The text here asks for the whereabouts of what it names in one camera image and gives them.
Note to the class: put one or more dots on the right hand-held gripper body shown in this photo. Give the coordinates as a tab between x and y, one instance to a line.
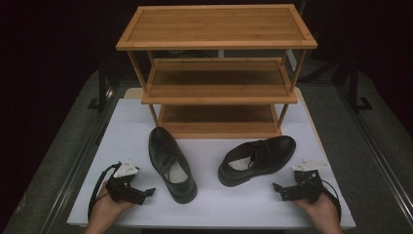
308	185

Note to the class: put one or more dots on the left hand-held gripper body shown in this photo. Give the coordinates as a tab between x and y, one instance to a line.
121	185

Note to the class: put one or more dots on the black leather shoe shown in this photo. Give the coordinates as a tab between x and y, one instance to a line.
164	152
269	152

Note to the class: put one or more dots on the wooden three-tier shoe rack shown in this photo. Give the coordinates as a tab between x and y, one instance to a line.
216	27

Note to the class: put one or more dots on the person's left hand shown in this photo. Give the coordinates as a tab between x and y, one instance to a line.
108	208

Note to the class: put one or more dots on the person's right hand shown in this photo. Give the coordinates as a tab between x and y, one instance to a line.
319	211

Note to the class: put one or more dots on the black metal stand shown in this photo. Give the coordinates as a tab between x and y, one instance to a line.
102	87
357	87

